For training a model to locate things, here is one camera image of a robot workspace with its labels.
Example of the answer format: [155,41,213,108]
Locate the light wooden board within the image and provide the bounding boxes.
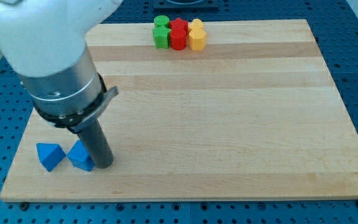
[0,19,358,202]

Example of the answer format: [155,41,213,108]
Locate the blue triangular block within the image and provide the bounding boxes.
[36,143,66,172]

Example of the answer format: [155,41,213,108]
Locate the green star block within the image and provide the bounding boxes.
[152,26,171,49]

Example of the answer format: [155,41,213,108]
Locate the red star block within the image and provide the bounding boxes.
[168,17,188,32]

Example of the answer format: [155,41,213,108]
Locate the blue cube block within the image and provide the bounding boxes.
[67,140,94,172]

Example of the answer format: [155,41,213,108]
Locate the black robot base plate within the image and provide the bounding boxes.
[153,0,219,9]

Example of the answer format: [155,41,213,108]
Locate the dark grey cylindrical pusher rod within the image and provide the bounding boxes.
[78,120,114,169]

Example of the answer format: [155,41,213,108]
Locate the yellow heart block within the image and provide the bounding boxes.
[188,19,204,32]

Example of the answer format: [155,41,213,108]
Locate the red cylinder block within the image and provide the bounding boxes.
[170,29,187,50]

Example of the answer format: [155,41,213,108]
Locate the yellow hexagon block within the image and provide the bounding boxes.
[189,29,207,51]

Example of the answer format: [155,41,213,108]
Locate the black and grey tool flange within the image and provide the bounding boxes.
[34,75,119,134]

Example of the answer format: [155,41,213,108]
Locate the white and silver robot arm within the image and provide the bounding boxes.
[0,0,121,169]

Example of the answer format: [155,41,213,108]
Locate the green cylinder block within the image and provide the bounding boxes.
[154,15,170,28]

